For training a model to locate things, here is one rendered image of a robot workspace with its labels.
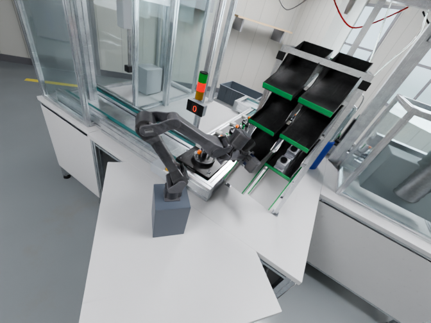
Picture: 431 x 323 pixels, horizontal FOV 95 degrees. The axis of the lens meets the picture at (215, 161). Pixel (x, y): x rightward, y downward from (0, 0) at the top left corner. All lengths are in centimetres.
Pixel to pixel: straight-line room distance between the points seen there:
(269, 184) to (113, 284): 79
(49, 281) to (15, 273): 23
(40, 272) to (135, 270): 115
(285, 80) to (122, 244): 96
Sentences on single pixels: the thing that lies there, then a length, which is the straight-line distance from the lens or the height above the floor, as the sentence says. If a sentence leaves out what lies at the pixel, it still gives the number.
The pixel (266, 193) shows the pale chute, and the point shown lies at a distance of 107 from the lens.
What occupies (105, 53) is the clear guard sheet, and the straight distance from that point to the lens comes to 219.
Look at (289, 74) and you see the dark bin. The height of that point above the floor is 157.
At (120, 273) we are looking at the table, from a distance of 92.
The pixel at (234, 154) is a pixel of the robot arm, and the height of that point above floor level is 130.
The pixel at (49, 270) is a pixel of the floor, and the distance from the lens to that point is 198.
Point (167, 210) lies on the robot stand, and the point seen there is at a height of 105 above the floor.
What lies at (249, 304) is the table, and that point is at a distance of 96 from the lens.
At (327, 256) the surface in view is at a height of 35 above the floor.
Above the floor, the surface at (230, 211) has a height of 86.
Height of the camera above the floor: 171
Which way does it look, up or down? 37 degrees down
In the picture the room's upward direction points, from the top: 18 degrees clockwise
